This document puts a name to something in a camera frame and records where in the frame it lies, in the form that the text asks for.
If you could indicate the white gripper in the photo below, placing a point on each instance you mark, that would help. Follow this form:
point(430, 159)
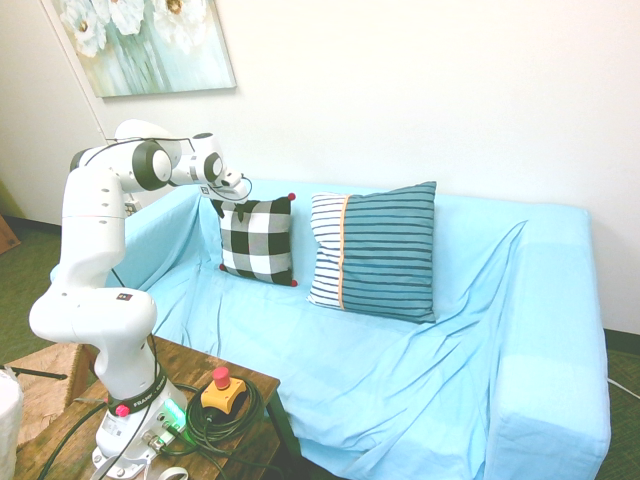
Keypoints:
point(227, 191)

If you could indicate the black white checkered pillow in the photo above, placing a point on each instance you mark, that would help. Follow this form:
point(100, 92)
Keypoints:
point(262, 245)

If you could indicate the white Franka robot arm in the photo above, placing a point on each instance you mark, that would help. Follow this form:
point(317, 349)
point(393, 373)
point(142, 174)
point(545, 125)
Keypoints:
point(95, 305)

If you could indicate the blue striped pillow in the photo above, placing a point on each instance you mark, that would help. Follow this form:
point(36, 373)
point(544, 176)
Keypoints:
point(385, 250)

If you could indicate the dark wooden table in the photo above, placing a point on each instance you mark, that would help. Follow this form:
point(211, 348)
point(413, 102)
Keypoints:
point(185, 360)

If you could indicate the yellow emergency stop button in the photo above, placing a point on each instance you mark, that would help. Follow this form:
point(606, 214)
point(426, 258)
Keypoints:
point(222, 395)

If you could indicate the floral canvas painting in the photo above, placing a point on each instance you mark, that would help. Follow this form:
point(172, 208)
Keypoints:
point(145, 45)

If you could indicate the brown wooden board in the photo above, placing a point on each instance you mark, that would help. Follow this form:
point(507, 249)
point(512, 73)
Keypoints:
point(7, 236)

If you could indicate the sofa with light blue cover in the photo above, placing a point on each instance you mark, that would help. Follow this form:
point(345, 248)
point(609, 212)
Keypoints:
point(400, 380)

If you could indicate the thin black rod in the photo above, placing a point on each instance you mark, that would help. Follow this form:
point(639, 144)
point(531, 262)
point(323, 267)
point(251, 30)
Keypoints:
point(37, 372)

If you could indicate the woven rush seat stool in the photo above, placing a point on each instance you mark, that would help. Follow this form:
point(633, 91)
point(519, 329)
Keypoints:
point(47, 397)

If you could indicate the white fabric bundle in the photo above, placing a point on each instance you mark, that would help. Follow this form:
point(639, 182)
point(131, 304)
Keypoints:
point(10, 430)

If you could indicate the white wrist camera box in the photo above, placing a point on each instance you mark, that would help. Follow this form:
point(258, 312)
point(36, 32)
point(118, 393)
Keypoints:
point(233, 178)

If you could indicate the white wall outlet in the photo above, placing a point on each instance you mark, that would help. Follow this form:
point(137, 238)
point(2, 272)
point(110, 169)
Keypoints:
point(131, 208)

